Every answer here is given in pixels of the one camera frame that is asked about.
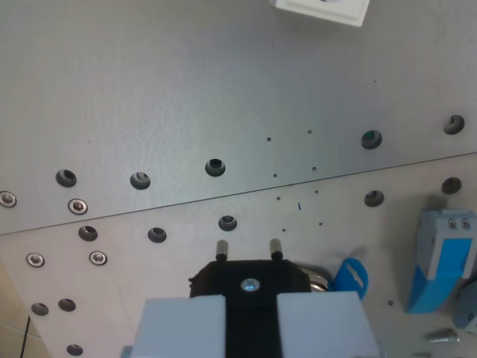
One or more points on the blue round slotted knob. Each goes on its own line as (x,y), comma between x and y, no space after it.
(350,279)

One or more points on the white wall socket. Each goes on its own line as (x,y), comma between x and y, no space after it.
(328,9)

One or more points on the blue and grey holder block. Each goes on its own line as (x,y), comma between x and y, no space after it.
(432,268)

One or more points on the silver hex socket screw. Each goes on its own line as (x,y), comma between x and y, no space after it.
(98,258)
(77,206)
(35,260)

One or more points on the black two-pin power plug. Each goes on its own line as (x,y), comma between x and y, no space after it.
(251,272)

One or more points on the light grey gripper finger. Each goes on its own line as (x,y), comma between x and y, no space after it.
(320,328)
(182,328)

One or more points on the grey plastic part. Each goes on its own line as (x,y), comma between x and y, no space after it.
(467,306)

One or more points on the loose silver bolt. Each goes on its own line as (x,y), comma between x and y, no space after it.
(443,336)

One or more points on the silver metal disc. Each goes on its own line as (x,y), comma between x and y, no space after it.
(317,281)

